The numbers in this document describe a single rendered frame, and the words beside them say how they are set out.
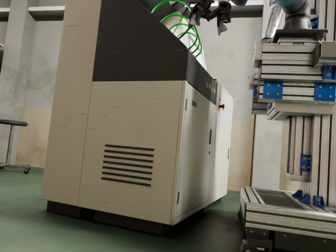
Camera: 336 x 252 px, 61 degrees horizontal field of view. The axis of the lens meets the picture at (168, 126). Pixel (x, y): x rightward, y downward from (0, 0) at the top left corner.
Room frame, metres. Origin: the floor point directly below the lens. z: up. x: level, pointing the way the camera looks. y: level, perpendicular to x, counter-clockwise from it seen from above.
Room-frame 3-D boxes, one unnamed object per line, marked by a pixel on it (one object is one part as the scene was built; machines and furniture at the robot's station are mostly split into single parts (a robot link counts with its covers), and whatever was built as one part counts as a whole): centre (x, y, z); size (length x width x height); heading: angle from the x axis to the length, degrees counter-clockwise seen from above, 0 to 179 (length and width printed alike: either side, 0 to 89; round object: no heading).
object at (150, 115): (1.84, 0.06, 0.39); 0.70 x 0.58 x 0.79; 157
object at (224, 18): (1.82, -0.30, 1.37); 0.09 x 0.08 x 0.12; 67
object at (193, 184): (1.73, -0.20, 0.44); 0.65 x 0.02 x 0.68; 157
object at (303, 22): (1.36, -0.59, 1.09); 0.15 x 0.15 x 0.10
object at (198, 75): (1.74, -0.18, 0.87); 0.62 x 0.04 x 0.16; 157
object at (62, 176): (2.33, 0.33, 0.75); 1.40 x 0.28 x 1.50; 157
